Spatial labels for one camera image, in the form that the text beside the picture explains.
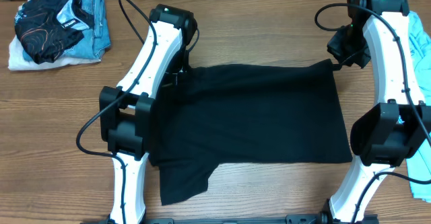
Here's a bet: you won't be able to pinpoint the light blue t-shirt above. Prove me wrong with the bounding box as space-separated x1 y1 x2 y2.
405 10 431 203

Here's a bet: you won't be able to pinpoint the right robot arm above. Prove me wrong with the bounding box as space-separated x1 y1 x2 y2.
316 0 430 223

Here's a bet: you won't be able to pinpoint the black orange patterned shirt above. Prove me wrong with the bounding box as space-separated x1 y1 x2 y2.
15 0 94 64

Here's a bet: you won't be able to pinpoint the folded white garment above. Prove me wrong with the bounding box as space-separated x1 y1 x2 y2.
7 0 102 72

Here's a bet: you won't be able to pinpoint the folded blue denim jeans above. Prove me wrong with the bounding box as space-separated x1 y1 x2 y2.
15 0 110 64

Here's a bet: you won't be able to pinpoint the black t-shirt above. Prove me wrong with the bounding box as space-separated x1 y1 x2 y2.
148 59 352 205

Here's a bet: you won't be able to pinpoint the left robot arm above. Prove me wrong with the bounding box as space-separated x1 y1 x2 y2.
99 4 198 223

